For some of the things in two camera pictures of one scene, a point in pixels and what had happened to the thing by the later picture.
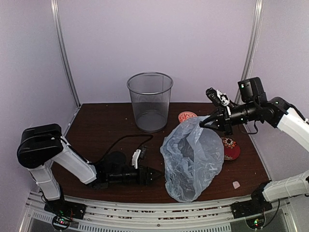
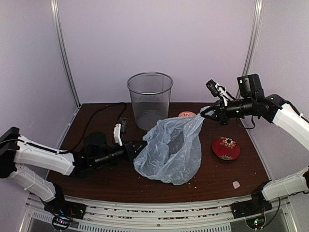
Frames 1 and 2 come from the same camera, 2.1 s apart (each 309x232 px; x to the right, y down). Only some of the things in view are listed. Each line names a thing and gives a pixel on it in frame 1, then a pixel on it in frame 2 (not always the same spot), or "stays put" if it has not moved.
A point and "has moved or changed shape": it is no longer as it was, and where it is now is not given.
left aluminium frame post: (55, 12) stays put
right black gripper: (221, 121) -> (221, 115)
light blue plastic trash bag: (192, 155) has moved or changed shape
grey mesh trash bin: (150, 93) stays put
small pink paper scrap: (236, 184) stays put
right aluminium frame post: (247, 68) stays put
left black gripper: (147, 180) -> (132, 152)
